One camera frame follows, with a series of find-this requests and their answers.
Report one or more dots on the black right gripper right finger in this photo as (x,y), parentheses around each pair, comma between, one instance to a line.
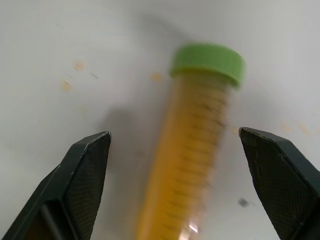
(280,180)

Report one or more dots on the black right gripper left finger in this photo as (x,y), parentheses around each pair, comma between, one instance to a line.
(75,185)

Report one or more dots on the yellow test tube green cap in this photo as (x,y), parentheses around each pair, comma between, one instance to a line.
(190,150)

